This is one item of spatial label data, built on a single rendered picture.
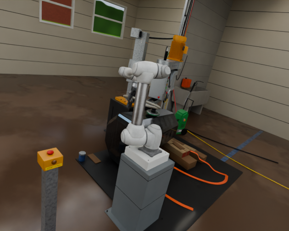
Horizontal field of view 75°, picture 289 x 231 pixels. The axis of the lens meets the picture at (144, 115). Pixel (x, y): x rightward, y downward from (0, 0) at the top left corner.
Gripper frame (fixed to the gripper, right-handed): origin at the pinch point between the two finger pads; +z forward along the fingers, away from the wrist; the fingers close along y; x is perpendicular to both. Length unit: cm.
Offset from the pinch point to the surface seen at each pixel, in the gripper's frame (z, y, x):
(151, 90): -34, 69, 20
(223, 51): -314, 502, 48
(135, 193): 81, -9, -46
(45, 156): 53, -98, -23
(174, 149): 44, 154, -13
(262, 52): -311, 482, -74
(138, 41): -117, 82, 85
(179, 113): -31, 251, 36
